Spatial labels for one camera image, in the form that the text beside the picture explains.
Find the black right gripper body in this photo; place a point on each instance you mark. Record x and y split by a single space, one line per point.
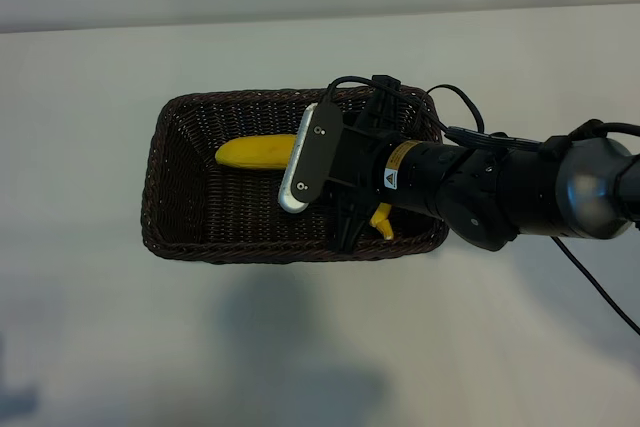
360 162

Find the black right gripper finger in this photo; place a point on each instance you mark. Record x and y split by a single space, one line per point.
350 227
385 107

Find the yellow banana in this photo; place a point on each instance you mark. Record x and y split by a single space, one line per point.
255 152

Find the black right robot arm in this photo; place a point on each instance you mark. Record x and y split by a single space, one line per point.
525 187

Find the dark brown wicker basket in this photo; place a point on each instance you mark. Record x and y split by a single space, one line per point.
240 217

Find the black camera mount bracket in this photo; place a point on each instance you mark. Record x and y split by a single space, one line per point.
320 152

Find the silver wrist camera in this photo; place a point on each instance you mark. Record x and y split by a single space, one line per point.
295 203

